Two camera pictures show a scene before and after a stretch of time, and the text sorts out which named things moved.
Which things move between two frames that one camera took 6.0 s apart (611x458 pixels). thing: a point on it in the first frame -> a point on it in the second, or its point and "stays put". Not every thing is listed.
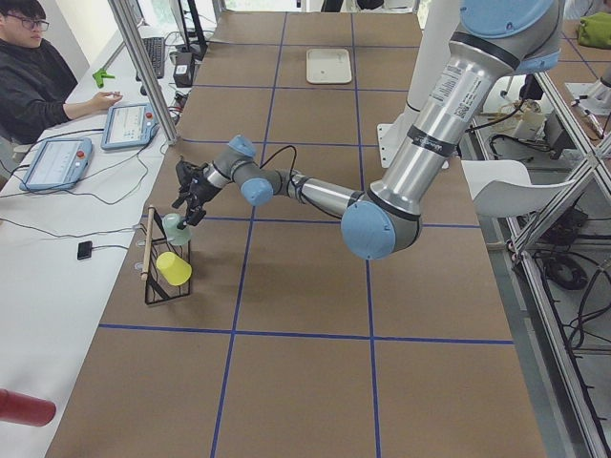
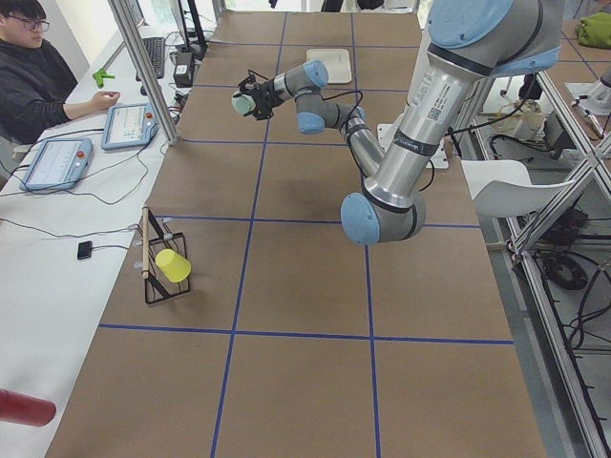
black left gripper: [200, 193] -> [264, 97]
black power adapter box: [183, 71] stays put
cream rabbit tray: [327, 66] stays put
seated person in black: [35, 79] stays put
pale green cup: [175, 235] -> [242, 104]
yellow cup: [177, 270] stays put
